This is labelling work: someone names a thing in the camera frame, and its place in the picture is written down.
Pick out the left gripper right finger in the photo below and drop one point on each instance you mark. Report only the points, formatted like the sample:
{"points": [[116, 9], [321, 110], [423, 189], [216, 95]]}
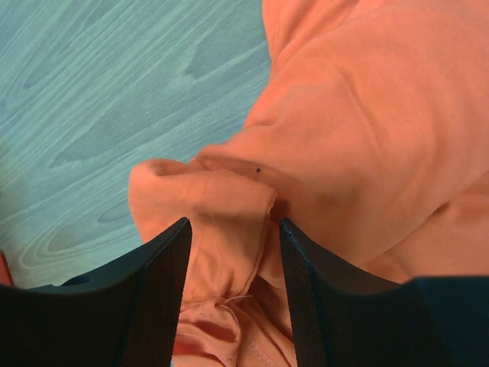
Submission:
{"points": [[342, 315]]}

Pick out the red plastic bin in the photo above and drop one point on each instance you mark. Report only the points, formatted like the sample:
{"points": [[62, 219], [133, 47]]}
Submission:
{"points": [[5, 273]]}

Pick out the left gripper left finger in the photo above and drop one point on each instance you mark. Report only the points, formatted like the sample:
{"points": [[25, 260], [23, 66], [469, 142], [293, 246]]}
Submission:
{"points": [[123, 313]]}

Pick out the orange t-shirt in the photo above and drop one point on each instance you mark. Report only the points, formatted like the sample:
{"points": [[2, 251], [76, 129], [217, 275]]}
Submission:
{"points": [[371, 136]]}

